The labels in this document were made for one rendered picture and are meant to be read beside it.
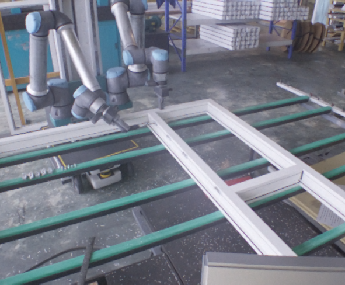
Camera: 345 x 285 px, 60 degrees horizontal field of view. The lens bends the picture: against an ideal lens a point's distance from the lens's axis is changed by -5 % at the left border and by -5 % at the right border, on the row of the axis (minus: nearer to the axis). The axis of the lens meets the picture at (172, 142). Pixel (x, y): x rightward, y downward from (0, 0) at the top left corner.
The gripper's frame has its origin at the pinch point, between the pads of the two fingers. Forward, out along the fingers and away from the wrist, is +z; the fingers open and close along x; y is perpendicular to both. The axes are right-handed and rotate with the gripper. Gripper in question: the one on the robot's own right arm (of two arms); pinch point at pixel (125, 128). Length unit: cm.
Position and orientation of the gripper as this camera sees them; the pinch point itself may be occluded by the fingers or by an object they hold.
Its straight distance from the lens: 175.7
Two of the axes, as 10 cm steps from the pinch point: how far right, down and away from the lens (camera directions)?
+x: -3.0, 2.7, 9.1
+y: 5.5, -7.3, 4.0
